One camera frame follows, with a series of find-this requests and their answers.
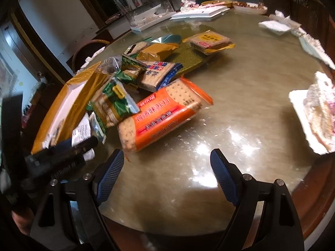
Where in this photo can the green seaweed snack bag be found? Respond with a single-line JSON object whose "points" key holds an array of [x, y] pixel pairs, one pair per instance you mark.
{"points": [[112, 104]]}

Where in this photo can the gold round turntable mat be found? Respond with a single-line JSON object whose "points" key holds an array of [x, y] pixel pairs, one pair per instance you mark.
{"points": [[189, 57]]}

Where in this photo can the white flat foam box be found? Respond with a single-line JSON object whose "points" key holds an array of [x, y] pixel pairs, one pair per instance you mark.
{"points": [[205, 12]]}

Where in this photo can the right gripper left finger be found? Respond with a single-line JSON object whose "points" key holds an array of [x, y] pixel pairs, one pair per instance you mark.
{"points": [[92, 189]]}

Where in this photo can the dark transparent snack bag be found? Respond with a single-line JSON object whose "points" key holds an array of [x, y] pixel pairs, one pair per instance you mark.
{"points": [[110, 65]]}

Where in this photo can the silver turntable centre disc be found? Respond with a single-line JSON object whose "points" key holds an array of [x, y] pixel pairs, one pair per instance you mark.
{"points": [[168, 39]]}

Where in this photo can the yellow egg-yolk cracker pack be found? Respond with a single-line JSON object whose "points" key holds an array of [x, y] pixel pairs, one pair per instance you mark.
{"points": [[209, 42]]}

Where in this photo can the clear plastic cake box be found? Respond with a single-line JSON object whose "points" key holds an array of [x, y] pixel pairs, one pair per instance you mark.
{"points": [[143, 14]]}

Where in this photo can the blue white cracker pack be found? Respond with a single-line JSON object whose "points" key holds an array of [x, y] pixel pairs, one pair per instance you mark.
{"points": [[157, 75]]}

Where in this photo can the green round cracker pack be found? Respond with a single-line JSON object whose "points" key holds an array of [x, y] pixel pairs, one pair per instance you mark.
{"points": [[134, 49]]}

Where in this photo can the orange soda cracker pack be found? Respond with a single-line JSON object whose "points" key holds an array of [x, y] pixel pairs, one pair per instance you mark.
{"points": [[161, 113]]}

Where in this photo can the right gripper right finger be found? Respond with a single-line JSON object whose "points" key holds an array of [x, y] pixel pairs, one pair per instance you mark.
{"points": [[241, 190]]}

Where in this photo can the gold cardboard tray box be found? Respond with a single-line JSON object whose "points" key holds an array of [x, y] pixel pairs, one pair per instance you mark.
{"points": [[69, 107]]}

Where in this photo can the white foil sachet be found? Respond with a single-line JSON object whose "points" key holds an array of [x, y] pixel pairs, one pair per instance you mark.
{"points": [[81, 133]]}

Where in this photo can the round-back wooden chair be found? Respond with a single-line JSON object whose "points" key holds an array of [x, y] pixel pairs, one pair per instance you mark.
{"points": [[87, 50]]}

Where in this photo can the operator left hand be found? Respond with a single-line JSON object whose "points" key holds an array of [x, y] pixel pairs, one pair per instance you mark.
{"points": [[23, 221]]}

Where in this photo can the white plate with food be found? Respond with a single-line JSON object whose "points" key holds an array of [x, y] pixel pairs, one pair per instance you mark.
{"points": [[250, 8]]}

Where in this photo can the white paper plate with cake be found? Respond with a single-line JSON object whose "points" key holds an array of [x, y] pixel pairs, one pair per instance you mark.
{"points": [[315, 110]]}

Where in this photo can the crumpled white tissues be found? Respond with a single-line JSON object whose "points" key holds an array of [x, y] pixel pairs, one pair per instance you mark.
{"points": [[280, 24]]}

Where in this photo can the mustard yellow snack pack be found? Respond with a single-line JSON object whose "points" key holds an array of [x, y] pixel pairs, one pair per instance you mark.
{"points": [[157, 52]]}

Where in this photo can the yellow bowl with food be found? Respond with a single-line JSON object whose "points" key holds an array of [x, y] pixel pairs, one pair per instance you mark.
{"points": [[226, 3]]}

